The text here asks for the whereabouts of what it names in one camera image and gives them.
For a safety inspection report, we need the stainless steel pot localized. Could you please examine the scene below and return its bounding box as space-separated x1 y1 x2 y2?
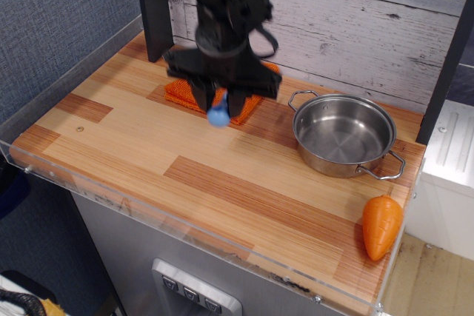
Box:
288 90 406 181

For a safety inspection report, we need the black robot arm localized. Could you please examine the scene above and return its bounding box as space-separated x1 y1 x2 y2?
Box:
164 0 281 127

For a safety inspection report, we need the silver toy appliance front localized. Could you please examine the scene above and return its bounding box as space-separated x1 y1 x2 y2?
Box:
70 192 386 316

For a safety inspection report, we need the black cable sleeve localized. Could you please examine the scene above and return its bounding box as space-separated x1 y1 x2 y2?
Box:
0 289 47 316

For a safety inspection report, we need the clear acrylic table guard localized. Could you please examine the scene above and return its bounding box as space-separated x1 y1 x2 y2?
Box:
0 14 427 316

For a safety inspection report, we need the blue and grey toy spoon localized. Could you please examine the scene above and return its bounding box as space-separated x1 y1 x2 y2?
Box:
207 90 231 127

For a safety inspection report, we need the dark left vertical post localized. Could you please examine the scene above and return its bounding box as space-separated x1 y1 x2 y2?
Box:
139 0 174 62

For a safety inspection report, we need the yellow black object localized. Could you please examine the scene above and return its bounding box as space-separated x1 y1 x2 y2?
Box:
40 299 67 316

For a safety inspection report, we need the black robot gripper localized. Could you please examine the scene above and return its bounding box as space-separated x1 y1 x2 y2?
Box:
164 30 281 118

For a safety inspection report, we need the orange plastic toy carrot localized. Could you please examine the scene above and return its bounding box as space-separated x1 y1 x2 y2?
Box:
362 195 404 261

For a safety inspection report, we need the dark right vertical post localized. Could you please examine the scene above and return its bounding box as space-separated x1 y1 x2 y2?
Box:
415 0 473 145

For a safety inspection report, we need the silver dispenser button panel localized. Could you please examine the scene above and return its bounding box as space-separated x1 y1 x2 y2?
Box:
152 258 243 315

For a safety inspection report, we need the dark vertical post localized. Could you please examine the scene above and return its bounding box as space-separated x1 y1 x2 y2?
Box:
139 0 174 62
415 0 473 145

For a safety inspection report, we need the orange folded cloth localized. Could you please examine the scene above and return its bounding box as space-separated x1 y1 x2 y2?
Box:
164 79 263 125

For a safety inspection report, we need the white ribbed box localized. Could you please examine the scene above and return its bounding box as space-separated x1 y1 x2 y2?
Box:
405 100 473 260

